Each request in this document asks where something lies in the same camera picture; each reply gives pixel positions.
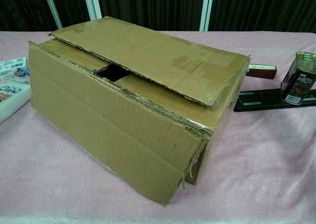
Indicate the brown cardboard box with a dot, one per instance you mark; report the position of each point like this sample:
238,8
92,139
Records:
111,120

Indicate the slanted white frame post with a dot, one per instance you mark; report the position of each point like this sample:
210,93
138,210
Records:
51,6

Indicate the pink fleece tablecloth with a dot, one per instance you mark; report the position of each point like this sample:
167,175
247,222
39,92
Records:
74,192

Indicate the gold black tin can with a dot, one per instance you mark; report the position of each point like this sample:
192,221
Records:
296,85

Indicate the red block with white face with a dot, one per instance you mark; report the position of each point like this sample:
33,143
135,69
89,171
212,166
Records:
261,72

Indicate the white blue soap carton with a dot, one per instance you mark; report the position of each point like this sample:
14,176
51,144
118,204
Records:
13,69

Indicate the black slotted metal bracket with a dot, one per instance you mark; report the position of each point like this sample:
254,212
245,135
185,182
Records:
259,100

